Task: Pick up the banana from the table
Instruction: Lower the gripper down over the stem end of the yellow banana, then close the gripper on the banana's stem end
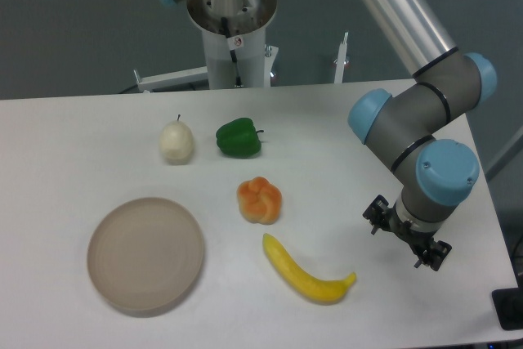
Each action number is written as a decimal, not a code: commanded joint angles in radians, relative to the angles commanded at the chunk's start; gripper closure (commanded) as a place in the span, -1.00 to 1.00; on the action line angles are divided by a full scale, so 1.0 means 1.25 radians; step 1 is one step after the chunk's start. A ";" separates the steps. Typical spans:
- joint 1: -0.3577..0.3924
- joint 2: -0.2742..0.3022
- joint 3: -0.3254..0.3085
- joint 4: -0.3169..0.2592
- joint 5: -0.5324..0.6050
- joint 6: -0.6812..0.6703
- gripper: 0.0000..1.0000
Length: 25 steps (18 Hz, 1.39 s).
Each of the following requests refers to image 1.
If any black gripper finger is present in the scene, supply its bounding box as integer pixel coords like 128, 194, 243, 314
413, 239, 452, 271
363, 195, 390, 235

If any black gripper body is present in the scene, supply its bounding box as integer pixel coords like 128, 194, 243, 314
389, 206, 436, 248

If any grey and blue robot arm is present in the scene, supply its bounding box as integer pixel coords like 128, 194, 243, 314
161, 0, 497, 270

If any yellow banana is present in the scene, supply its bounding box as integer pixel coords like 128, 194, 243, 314
262, 233, 357, 304

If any black device at table edge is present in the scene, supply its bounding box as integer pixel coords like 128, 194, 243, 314
491, 288, 522, 331

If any orange knotted bread roll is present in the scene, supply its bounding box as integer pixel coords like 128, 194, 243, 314
236, 177, 283, 225

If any green bell pepper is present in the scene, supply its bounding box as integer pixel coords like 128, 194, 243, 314
215, 118, 263, 158

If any white pear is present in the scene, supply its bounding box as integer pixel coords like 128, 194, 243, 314
159, 115, 195, 164

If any beige round plate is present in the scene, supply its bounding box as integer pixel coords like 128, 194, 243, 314
87, 197, 205, 317

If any white right mounting bracket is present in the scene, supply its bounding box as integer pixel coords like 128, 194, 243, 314
333, 31, 349, 83

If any white mounting bracket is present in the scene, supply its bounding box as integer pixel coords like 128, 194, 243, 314
133, 66, 208, 92
333, 31, 349, 83

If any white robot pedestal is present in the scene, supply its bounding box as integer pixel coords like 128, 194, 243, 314
187, 0, 277, 90

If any white left mounting bracket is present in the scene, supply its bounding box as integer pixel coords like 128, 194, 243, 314
133, 66, 208, 92

